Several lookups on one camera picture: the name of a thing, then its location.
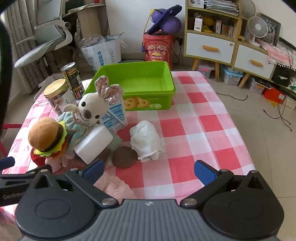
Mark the blue white milk carton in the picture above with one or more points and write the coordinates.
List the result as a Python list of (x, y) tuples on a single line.
[(115, 115)]

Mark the black printed can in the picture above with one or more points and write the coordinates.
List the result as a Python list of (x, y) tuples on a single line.
[(72, 78)]

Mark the low wooden drawer cabinet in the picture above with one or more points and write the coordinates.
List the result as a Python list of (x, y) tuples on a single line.
[(252, 60)]

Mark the grey office chair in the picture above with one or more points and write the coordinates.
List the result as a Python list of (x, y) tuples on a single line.
[(32, 55)]

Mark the grey standing fan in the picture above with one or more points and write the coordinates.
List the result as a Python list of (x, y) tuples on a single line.
[(248, 7)]

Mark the white printed box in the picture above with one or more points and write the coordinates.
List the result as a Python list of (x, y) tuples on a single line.
[(195, 3)]

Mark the red box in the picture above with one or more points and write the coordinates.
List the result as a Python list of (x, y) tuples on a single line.
[(274, 95)]

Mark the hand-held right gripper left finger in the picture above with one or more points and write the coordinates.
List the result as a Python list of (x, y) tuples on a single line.
[(93, 169)]

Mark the brown round plush pad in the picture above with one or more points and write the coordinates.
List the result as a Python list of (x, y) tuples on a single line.
[(123, 157)]

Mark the black printed bag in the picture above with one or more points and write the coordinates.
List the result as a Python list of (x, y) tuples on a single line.
[(283, 76)]

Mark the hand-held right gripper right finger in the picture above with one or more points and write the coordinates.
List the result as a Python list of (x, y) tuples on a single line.
[(204, 172)]

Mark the black power adapter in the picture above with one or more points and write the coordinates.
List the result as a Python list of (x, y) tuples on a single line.
[(180, 41)]

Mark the white desk fan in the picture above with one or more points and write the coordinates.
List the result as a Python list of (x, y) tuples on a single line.
[(257, 26)]

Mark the pink checkered tablecloth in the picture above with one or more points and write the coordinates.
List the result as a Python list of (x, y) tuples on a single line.
[(196, 129)]

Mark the burger plush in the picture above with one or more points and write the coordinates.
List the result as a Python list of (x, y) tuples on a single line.
[(44, 132)]

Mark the red metal frame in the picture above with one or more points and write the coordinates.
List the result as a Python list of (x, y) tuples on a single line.
[(11, 126)]

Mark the grey pleated curtain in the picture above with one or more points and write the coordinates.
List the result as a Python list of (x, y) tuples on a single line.
[(20, 34)]

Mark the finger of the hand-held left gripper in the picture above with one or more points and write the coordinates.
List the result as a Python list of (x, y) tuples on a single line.
[(20, 177), (8, 161)]

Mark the clear jar with gold lid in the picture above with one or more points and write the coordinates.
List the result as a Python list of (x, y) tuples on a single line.
[(56, 90)]

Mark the red printed bucket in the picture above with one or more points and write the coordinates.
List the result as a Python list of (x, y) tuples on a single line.
[(159, 48)]

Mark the brown shelf boxes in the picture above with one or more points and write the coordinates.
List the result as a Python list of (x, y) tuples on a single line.
[(224, 27)]

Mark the white paper bag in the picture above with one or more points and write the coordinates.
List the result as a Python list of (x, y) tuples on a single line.
[(104, 54)]

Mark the stack of papers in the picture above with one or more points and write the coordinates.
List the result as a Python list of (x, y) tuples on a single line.
[(222, 8)]

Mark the small white box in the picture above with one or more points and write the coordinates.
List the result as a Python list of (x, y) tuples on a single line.
[(198, 24)]

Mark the clear plastic bag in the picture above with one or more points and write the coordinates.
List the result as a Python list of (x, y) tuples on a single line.
[(92, 40)]

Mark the white foam block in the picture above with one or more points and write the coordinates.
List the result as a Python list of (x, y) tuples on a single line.
[(92, 143)]

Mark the pink printed cloth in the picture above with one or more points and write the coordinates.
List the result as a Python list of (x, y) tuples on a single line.
[(277, 52)]

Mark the green plastic bin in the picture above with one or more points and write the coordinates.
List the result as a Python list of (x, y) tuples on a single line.
[(138, 81)]

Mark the white sock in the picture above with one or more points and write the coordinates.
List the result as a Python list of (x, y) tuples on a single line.
[(145, 139)]

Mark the pink fluffy plush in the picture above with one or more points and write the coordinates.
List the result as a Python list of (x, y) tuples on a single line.
[(115, 187)]

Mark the clear storage box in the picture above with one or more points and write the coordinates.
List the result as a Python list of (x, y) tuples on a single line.
[(259, 87), (205, 70)]

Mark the blue lidded storage box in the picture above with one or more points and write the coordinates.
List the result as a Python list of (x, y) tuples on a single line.
[(232, 76)]

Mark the purple bouncing ball toy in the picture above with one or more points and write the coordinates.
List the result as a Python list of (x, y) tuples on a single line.
[(171, 24)]

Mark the dark picture frame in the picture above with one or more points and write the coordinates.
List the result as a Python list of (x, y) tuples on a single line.
[(274, 27)]

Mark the tall wooden shelf cabinet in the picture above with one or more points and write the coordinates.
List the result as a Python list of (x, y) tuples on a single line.
[(208, 48)]

